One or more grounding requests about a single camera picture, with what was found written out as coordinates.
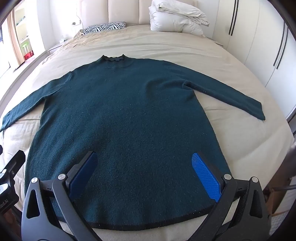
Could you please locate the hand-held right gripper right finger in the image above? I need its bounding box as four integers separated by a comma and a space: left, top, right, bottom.
187, 152, 271, 241

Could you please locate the zebra striped pillow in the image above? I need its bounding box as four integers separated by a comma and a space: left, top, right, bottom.
81, 22, 127, 36

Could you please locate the bed with beige sheet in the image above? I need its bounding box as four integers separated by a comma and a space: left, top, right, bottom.
0, 23, 295, 241

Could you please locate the white nightstand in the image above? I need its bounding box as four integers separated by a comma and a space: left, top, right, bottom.
47, 41, 68, 55

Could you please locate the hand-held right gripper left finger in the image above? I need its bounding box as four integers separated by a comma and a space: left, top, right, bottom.
21, 151, 101, 241

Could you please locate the beige curtain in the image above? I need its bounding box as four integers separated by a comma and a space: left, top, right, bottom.
7, 7, 26, 66

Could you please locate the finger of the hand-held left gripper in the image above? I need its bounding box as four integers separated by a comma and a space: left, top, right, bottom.
0, 150, 26, 184

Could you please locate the white folded duvet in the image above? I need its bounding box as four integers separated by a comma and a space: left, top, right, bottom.
148, 0, 210, 37

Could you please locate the cream padded headboard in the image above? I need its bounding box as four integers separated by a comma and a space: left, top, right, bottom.
76, 0, 199, 28

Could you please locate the white open shelf unit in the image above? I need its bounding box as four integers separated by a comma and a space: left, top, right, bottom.
14, 3, 47, 63

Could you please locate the dark teal knit sweater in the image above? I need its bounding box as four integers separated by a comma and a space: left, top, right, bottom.
0, 54, 266, 231

